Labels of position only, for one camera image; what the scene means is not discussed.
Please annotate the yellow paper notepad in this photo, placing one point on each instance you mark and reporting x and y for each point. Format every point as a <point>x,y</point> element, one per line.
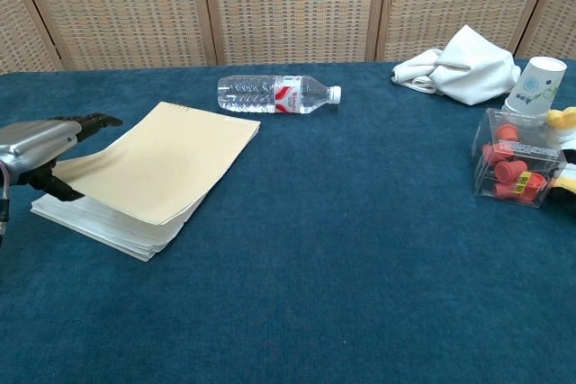
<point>171,163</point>

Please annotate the white printed paper cup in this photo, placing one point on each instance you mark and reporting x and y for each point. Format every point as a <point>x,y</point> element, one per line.
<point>535,87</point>

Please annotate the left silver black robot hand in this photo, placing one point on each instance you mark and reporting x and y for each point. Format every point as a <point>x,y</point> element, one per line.
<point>31,141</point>

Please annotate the crumpled white cloth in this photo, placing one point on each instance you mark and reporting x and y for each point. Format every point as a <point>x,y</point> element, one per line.
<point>472,69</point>

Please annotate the clear plastic box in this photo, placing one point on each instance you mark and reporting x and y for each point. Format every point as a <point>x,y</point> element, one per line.
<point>526,150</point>

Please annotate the blue felt table cover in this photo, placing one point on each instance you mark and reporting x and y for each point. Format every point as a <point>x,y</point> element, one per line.
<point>337,244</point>

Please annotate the red rubber plug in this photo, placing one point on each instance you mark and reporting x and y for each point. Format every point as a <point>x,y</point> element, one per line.
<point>501,190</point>
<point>508,171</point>
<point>490,153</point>
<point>533,186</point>
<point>506,133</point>

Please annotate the clear plastic water bottle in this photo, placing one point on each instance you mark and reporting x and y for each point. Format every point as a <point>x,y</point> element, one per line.
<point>252,94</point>

